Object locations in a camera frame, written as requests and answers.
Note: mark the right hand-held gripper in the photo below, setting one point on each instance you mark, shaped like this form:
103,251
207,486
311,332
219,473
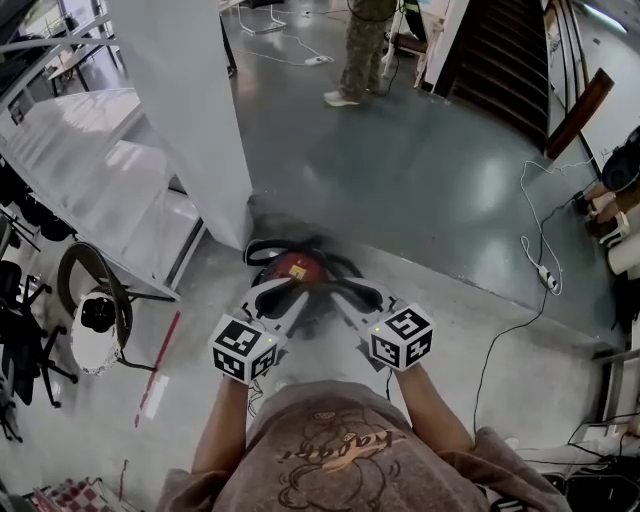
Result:
400,335

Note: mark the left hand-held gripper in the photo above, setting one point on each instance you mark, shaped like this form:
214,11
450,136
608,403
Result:
240,345

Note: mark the red vacuum cleaner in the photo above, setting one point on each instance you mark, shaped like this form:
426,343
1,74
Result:
297,267

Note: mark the person's left forearm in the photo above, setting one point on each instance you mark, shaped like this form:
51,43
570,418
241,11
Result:
220,425

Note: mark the person's right forearm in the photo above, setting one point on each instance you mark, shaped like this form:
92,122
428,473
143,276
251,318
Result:
430,410

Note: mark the person's white trousers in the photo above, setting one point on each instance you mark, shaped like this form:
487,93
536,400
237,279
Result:
325,362

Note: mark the red floor tape strip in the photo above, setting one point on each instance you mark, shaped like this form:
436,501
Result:
160,360

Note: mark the person's brown printed shirt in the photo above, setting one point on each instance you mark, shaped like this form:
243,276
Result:
350,450

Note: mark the black item on chair cushion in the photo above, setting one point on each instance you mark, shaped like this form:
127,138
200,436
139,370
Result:
97,312

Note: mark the round chair with white cushion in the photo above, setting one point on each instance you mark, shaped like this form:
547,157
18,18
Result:
95,345

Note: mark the white power strip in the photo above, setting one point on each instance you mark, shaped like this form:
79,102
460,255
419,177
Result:
320,60
547,277

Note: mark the white metal shelf rack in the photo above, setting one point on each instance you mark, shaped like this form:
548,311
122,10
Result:
100,150

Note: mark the black office chair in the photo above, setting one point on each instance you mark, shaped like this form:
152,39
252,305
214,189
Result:
25,325

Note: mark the white paper roll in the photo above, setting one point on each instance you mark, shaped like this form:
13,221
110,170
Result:
625,257

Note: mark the red checkered cloth table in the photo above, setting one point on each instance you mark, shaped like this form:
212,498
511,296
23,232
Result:
75,497

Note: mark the brown wooden handrail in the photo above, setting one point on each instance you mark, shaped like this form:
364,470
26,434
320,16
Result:
580,115

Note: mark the grey metal frame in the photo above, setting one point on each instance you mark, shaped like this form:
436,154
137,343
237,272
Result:
617,380

